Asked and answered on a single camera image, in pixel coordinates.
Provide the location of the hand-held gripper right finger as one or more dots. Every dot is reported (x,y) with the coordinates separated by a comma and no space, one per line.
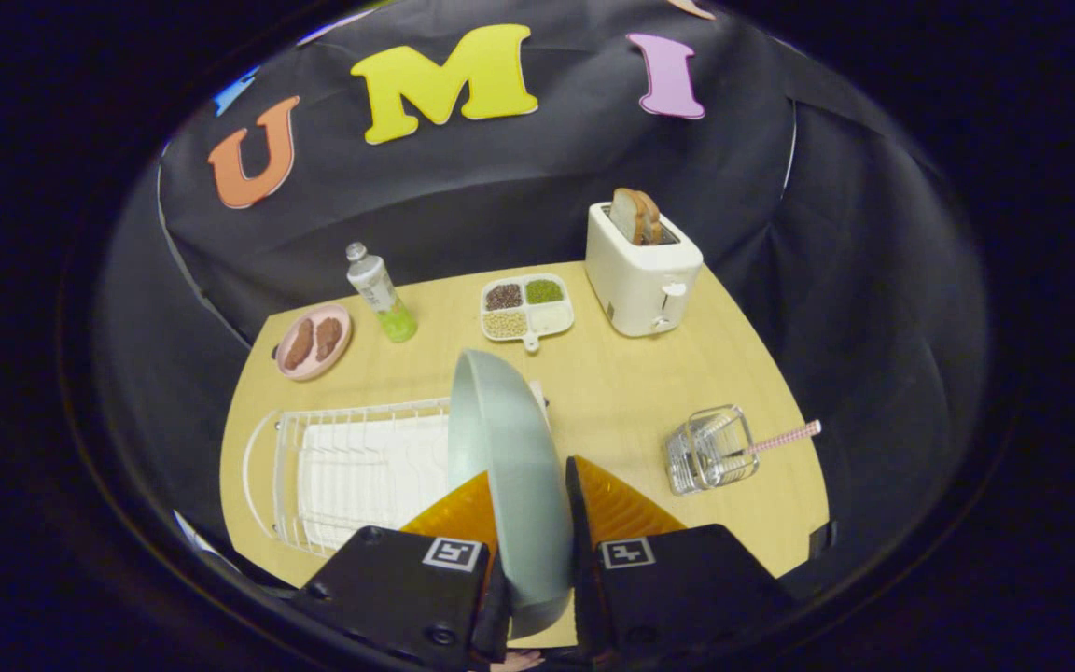
(579,523)

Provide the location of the white divided tray with beans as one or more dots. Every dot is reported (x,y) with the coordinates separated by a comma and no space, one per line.
(528,313)

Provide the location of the brown food piece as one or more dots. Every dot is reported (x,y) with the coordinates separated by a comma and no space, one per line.
(328,338)
(298,343)

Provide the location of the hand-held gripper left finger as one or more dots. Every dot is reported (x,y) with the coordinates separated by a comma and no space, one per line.
(388,588)

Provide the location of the pink oval dish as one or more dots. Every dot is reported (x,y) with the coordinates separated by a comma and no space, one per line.
(312,369)

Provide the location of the white toaster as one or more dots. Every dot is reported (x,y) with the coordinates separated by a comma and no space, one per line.
(640,285)

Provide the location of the clear bottle with green liquid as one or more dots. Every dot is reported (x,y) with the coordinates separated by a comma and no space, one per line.
(383,294)

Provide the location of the pale green plate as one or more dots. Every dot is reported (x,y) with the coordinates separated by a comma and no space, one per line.
(519,485)

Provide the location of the toasted bread slice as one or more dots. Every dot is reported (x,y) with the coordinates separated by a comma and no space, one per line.
(651,219)
(626,215)

